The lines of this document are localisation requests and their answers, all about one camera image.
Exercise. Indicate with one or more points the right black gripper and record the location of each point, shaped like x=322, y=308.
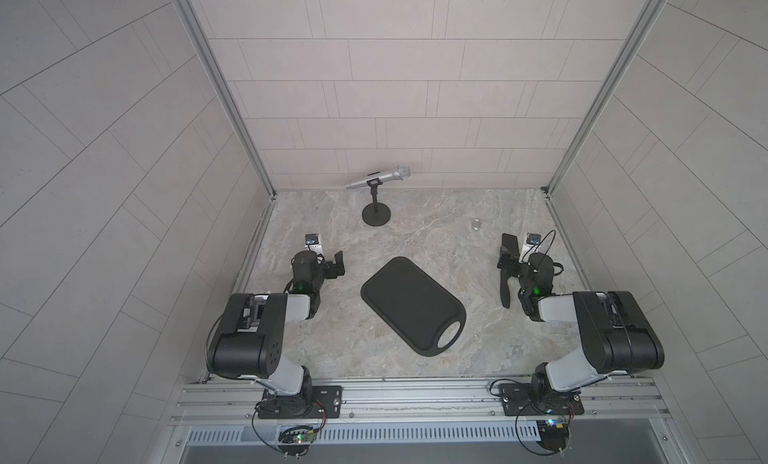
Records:
x=512, y=263

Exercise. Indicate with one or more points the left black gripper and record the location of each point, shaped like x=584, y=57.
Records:
x=325, y=272

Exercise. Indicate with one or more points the black kitchen knife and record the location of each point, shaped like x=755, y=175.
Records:
x=509, y=243

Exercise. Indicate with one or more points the black cutting board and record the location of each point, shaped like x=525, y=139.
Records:
x=424, y=314

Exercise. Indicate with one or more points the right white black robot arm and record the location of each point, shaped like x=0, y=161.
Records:
x=615, y=338

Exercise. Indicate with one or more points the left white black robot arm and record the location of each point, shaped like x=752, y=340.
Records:
x=246, y=342

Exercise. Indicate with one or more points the left green circuit board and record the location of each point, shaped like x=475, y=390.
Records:
x=296, y=441

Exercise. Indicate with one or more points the green circuit board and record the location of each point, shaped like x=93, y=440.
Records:
x=554, y=436
x=296, y=441

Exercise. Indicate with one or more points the right green circuit board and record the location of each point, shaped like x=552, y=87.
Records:
x=554, y=436

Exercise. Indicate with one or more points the black microphone stand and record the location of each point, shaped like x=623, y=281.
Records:
x=375, y=214

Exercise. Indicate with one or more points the silver microphone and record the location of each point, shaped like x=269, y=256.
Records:
x=379, y=177

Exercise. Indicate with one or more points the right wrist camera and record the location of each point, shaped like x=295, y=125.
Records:
x=532, y=240

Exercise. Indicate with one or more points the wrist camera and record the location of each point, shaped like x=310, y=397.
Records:
x=313, y=243
x=532, y=240

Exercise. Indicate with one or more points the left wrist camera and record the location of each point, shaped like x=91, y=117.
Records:
x=313, y=243

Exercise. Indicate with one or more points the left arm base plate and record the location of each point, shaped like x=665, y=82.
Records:
x=322, y=401

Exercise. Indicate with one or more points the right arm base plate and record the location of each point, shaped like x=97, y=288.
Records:
x=522, y=399

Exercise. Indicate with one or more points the aluminium mounting rail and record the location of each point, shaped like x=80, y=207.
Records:
x=366, y=400

